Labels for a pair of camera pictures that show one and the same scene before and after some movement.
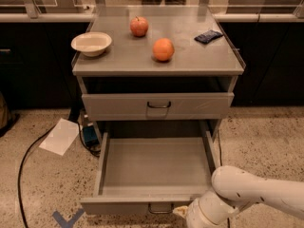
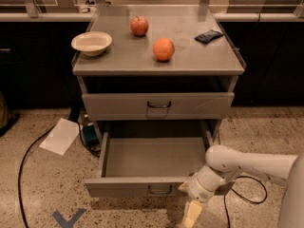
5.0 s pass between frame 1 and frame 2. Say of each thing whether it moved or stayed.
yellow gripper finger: moved
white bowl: stayed
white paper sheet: stayed
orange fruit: stayed
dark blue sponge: stayed
